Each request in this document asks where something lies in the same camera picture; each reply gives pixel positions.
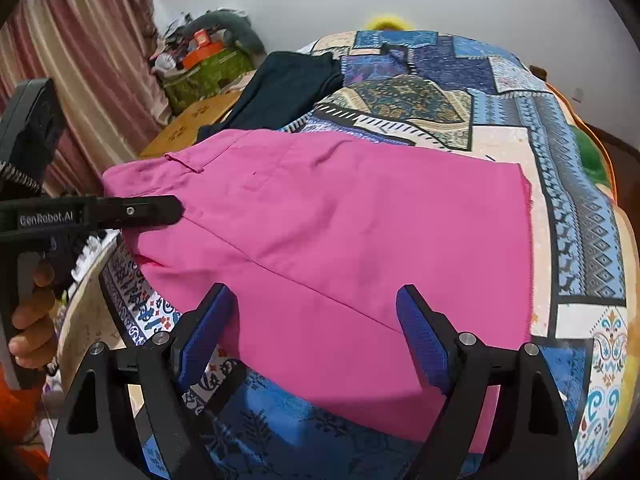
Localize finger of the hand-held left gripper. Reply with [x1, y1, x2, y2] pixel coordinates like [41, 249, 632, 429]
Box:
[85, 194, 184, 230]

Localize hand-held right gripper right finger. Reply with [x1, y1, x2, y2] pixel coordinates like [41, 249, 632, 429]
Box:
[395, 284, 581, 480]

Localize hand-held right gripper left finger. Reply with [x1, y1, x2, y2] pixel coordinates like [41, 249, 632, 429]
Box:
[48, 282, 236, 480]

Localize pink pants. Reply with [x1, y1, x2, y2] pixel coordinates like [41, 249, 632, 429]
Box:
[101, 128, 532, 457]

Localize dark pants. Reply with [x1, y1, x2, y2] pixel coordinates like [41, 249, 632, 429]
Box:
[196, 50, 347, 144]

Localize person's left hand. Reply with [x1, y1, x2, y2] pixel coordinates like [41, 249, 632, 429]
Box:
[8, 261, 59, 369]

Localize striped pink curtain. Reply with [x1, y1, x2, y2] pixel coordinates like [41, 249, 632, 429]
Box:
[0, 0, 174, 197]

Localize green patterned bag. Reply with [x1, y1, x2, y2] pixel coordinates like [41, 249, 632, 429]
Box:
[162, 48, 254, 114]

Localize orange box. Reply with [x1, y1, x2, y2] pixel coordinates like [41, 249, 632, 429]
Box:
[180, 40, 224, 69]

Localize blue patchwork blanket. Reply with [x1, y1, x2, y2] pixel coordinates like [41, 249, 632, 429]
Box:
[55, 29, 629, 480]

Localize grey plush toy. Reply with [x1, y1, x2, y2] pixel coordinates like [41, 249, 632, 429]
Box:
[187, 8, 266, 54]

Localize green orange-edged blanket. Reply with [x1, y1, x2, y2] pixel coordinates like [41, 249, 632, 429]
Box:
[547, 82, 618, 196]

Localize yellow foam tube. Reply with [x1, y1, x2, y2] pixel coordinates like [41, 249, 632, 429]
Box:
[364, 12, 414, 31]

